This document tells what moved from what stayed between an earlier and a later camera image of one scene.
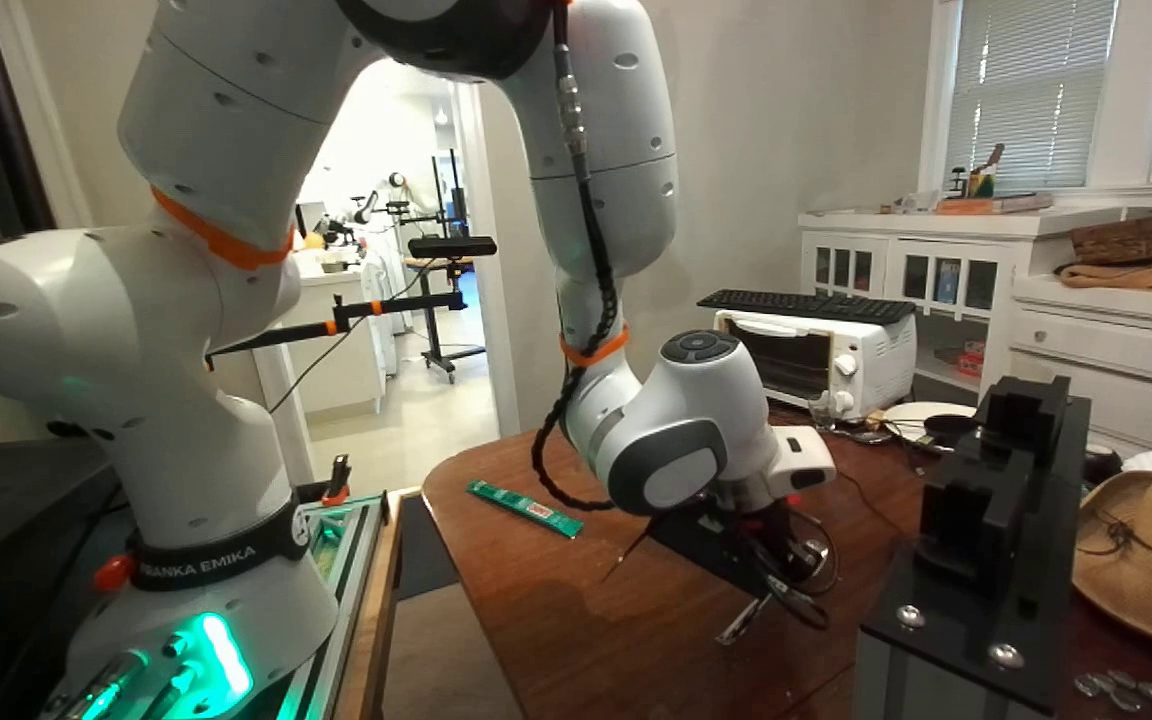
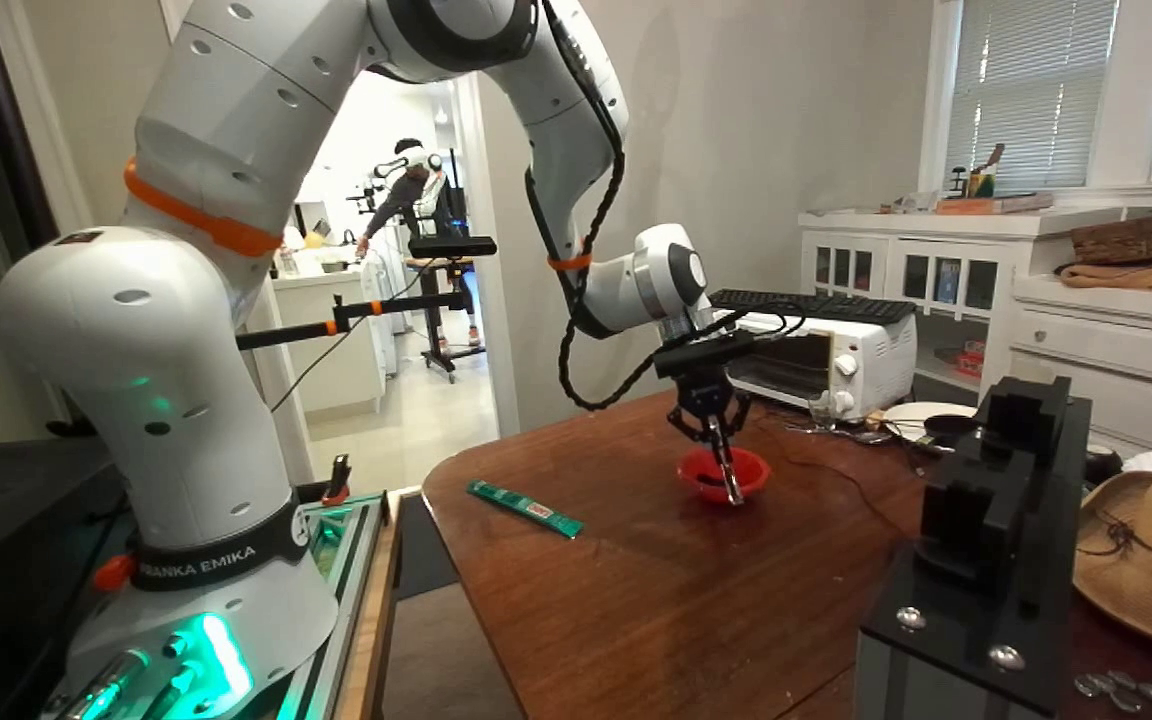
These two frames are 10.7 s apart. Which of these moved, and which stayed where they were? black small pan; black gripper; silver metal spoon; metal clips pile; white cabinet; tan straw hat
Moved: silver metal spoon; black gripper
Stayed: metal clips pile; black small pan; tan straw hat; white cabinet
